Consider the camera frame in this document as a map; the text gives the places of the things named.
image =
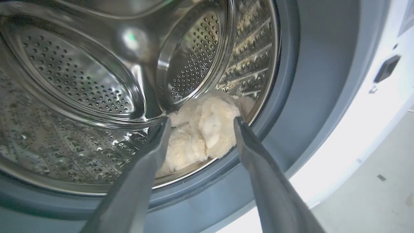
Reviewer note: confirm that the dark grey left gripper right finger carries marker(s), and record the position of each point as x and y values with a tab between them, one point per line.
271	187

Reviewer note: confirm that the white front-load washing machine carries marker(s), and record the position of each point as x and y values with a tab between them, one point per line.
355	129

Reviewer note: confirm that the grey rubber door gasket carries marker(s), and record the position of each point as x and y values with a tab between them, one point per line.
304	81

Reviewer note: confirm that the black door latch slot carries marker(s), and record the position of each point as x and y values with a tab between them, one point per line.
387	68

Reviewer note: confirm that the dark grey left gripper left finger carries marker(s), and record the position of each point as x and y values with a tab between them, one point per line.
136	184

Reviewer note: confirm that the cream plush toy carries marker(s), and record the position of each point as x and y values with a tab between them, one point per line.
202	129

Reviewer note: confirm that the stainless steel washer drum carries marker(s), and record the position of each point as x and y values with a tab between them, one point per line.
113	90

